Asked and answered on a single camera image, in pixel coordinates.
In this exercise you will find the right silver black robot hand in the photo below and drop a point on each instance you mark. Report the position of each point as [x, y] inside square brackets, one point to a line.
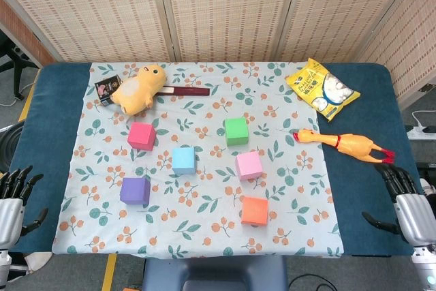
[417, 216]

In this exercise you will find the yellow marshmallow bag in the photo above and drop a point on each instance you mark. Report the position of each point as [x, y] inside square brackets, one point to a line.
[313, 86]

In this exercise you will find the purple foam cube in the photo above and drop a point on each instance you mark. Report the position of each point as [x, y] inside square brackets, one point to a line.
[133, 190]

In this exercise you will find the bamboo folding screen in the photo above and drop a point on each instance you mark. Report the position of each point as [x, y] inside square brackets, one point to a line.
[221, 15]

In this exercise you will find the dark blue table cover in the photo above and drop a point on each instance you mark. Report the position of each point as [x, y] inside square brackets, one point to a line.
[51, 134]

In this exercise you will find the light pink foam cube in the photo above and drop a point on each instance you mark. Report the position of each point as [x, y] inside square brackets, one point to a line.
[248, 165]

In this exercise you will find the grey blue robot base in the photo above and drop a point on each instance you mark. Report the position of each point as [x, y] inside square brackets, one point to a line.
[214, 274]

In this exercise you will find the light blue foam cube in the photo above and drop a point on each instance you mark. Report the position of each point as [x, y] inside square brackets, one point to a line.
[183, 159]

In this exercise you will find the black office chair base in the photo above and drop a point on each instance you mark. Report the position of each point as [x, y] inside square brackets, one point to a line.
[18, 62]

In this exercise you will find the long dark red box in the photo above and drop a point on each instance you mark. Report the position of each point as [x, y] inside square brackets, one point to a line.
[190, 91]

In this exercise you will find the small black printed box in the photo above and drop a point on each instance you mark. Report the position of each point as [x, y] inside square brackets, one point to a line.
[104, 88]

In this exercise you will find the yellow rubber chicken toy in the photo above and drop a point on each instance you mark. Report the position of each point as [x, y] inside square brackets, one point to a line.
[351, 142]

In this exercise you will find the green foam cube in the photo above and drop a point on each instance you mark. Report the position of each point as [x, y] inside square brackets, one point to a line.
[236, 131]

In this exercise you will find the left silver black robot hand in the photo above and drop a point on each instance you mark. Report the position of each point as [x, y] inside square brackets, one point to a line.
[10, 209]

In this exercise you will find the black round drum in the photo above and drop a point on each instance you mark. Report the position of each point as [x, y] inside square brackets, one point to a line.
[7, 148]

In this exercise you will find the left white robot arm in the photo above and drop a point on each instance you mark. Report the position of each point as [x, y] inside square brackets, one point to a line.
[5, 263]

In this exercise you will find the yellow plush animal toy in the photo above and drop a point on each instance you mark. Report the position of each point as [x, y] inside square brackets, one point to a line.
[136, 91]

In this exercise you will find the floral print tablecloth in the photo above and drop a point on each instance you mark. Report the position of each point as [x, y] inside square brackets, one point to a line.
[204, 202]

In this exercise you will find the hot pink foam cube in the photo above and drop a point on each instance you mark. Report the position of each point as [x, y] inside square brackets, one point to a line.
[140, 134]

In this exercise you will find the orange foam cube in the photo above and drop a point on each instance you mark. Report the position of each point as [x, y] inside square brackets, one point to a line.
[254, 211]

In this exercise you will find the white power strip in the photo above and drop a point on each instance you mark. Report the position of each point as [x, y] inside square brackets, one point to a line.
[420, 132]

